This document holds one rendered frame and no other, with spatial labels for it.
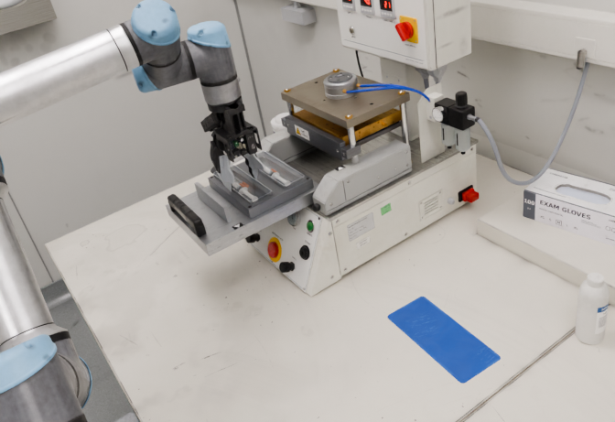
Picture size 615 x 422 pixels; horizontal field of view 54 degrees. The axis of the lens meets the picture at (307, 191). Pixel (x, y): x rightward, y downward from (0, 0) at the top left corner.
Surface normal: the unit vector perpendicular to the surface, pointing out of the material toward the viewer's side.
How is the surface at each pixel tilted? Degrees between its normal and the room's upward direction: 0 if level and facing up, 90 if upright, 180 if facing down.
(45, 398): 52
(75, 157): 90
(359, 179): 90
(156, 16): 46
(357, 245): 90
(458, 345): 0
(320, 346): 0
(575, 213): 87
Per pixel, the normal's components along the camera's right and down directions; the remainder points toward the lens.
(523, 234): -0.16, -0.84
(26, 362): 0.54, -0.48
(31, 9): 0.56, 0.35
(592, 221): -0.70, 0.47
